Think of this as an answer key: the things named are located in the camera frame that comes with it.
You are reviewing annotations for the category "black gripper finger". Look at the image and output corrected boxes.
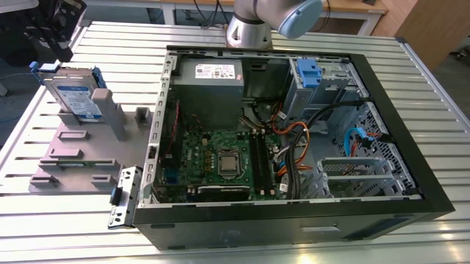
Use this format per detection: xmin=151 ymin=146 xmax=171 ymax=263
xmin=21 ymin=15 xmax=64 ymax=63
xmin=53 ymin=0 xmax=88 ymax=63

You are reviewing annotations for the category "hard disk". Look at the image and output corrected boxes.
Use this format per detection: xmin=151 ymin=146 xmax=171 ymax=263
xmin=28 ymin=62 xmax=108 ymax=120

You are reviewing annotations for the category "grey parts rack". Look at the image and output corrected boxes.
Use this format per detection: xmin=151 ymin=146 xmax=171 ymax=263
xmin=28 ymin=88 xmax=155 ymax=195

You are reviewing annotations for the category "grey power supply unit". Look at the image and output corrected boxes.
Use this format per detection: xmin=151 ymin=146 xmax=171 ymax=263
xmin=172 ymin=58 xmax=246 ymax=130

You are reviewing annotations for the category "green RAM stick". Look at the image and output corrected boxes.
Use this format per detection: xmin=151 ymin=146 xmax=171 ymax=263
xmin=56 ymin=161 xmax=96 ymax=169

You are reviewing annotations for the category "green motherboard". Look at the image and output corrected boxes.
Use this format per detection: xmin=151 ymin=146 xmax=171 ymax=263
xmin=158 ymin=129 xmax=291 ymax=199

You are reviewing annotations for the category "CPU socket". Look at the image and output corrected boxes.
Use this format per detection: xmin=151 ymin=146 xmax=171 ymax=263
xmin=215 ymin=147 xmax=246 ymax=179

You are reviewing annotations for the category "blue plastic drive latch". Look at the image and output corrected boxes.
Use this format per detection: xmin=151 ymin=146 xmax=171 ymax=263
xmin=296 ymin=58 xmax=323 ymax=89

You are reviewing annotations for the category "silver CPU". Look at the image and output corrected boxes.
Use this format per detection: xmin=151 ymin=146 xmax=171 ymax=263
xmin=219 ymin=156 xmax=239 ymax=173

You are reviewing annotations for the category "grey metal drive cage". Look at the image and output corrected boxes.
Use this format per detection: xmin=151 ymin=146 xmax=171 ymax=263
xmin=282 ymin=57 xmax=365 ymax=122

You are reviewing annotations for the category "black RAM slot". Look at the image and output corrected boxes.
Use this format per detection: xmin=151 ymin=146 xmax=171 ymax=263
xmin=259 ymin=128 xmax=276 ymax=196
xmin=251 ymin=128 xmax=268 ymax=196

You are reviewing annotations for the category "black graphics card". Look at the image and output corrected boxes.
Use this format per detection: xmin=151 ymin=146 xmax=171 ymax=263
xmin=187 ymin=184 xmax=251 ymax=203

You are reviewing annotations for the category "black PC case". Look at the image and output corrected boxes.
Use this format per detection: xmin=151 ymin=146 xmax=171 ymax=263
xmin=131 ymin=45 xmax=457 ymax=251

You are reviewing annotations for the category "wooden cabinet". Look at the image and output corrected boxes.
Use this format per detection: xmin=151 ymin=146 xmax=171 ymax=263
xmin=373 ymin=0 xmax=470 ymax=71

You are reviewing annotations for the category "thin red wire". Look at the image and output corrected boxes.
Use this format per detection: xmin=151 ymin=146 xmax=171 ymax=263
xmin=167 ymin=99 xmax=180 ymax=157

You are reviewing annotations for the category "metal expansion slot bracket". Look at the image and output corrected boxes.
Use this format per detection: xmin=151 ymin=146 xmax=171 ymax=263
xmin=107 ymin=166 xmax=143 ymax=229

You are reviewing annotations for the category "orange wire bundle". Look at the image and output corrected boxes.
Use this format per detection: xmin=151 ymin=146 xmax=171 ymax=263
xmin=278 ymin=163 xmax=314 ymax=177
xmin=270 ymin=102 xmax=313 ymax=160

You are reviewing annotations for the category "thick black cable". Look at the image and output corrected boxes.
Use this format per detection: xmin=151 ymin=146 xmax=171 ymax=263
xmin=284 ymin=100 xmax=369 ymax=199

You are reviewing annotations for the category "wooden desk white frame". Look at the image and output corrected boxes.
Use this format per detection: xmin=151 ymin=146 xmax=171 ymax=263
xmin=146 ymin=0 xmax=390 ymax=36

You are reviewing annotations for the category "blue data wire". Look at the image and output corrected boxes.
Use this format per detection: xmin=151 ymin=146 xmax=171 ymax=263
xmin=345 ymin=126 xmax=375 ymax=157

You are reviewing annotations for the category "orange black power wire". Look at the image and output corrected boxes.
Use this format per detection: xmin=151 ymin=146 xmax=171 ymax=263
xmin=350 ymin=131 xmax=393 ymax=158

